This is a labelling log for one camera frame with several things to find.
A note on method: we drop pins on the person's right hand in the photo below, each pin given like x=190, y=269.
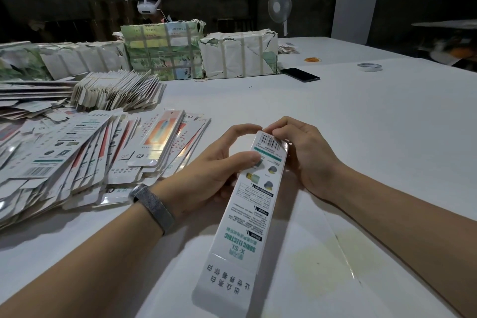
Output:
x=313, y=157

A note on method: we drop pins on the fanned stack of white cartons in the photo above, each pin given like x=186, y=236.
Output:
x=118, y=90

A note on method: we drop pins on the grey band wristwatch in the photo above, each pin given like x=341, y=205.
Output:
x=153, y=208

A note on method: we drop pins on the row of white wrapped bundles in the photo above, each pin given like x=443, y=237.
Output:
x=63, y=60

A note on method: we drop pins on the black smartphone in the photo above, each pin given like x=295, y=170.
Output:
x=299, y=75

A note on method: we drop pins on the white standing fan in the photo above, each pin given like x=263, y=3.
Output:
x=280, y=3

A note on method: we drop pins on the pile of cartons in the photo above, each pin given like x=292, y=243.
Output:
x=78, y=154

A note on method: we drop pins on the toothbrush carton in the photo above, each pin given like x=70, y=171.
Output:
x=238, y=247

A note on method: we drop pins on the small orange tape roll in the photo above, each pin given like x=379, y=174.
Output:
x=311, y=59

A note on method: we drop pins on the white tape roll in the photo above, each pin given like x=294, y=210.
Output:
x=360, y=67

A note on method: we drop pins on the cluttered side table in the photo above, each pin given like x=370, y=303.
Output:
x=446, y=44

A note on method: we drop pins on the green printed wrapped bundle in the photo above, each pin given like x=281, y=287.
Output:
x=162, y=49

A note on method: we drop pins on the person's left hand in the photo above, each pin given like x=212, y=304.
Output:
x=205, y=172

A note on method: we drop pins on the small white paper stack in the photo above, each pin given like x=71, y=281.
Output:
x=288, y=48

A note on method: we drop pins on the person's right forearm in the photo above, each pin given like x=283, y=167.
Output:
x=410, y=243

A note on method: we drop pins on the dark wooden chair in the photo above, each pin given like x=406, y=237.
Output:
x=232, y=25

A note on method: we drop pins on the person's left forearm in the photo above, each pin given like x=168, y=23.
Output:
x=74, y=269

